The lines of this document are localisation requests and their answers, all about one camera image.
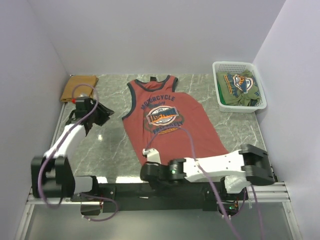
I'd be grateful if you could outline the tan ribbed tank top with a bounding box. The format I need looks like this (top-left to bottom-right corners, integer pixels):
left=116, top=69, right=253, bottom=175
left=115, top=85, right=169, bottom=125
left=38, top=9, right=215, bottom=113
left=60, top=75, right=99, bottom=102

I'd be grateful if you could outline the red tank top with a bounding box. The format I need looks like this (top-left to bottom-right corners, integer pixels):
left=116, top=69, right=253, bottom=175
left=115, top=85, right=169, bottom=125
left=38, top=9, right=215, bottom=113
left=122, top=75, right=228, bottom=165

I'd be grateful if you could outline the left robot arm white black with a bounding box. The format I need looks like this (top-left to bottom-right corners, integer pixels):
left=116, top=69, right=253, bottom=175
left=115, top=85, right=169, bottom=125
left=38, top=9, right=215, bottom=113
left=31, top=96, right=115, bottom=200

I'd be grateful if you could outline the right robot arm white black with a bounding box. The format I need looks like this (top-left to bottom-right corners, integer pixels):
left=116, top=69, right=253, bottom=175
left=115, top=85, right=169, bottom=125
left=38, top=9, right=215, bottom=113
left=140, top=144, right=276, bottom=200

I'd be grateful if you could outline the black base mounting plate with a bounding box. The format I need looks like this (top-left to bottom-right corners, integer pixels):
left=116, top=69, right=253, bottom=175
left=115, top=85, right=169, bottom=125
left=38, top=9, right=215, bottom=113
left=69, top=182, right=250, bottom=217

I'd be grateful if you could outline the white plastic laundry basket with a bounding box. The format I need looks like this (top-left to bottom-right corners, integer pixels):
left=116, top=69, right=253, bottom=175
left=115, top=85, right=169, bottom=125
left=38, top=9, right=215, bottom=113
left=212, top=61, right=267, bottom=113

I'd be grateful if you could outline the green garment in basket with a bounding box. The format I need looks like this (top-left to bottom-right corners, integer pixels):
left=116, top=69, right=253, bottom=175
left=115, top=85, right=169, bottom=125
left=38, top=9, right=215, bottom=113
left=216, top=70, right=261, bottom=107

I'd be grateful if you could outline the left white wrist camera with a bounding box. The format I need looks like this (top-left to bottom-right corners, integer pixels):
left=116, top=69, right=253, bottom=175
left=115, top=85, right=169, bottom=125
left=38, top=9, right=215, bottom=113
left=71, top=93, right=90, bottom=104

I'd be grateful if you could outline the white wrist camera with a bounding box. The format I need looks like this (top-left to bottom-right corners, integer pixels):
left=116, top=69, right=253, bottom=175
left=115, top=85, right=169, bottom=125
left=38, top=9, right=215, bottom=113
left=142, top=148, right=161, bottom=164
left=71, top=93, right=90, bottom=104

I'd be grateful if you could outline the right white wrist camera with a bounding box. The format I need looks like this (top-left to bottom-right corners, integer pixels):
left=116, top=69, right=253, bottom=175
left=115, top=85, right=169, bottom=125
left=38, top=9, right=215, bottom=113
left=142, top=148, right=161, bottom=164

